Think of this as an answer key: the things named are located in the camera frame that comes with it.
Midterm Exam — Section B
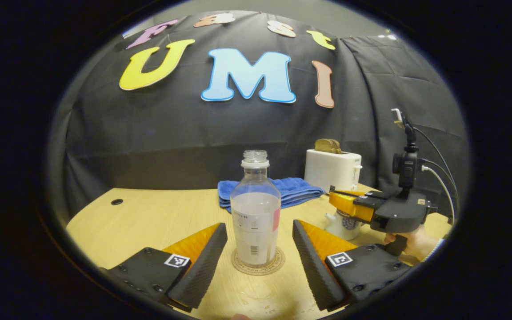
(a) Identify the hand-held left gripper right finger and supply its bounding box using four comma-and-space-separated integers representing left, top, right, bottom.
292, 219, 412, 312

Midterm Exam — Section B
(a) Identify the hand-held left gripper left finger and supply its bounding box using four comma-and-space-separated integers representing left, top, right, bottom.
98, 222, 229, 312

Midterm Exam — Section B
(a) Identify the blue white porcelain teacup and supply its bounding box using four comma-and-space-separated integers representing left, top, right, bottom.
325, 209, 363, 241

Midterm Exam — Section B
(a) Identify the round brown coaster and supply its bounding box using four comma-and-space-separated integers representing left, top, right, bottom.
231, 247, 285, 276

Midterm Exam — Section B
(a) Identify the clear plastic water bottle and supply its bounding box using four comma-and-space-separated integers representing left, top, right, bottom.
230, 150, 282, 267

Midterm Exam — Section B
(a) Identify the white toaster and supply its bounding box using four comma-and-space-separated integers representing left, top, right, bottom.
304, 149, 363, 192

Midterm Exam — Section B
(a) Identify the folded blue towel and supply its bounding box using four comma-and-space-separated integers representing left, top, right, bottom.
217, 177, 325, 213

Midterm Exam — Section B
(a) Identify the white cable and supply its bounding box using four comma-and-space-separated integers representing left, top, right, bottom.
421, 165, 456, 225

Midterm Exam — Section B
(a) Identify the black cable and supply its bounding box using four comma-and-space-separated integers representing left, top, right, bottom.
418, 158, 459, 200
414, 126, 460, 214

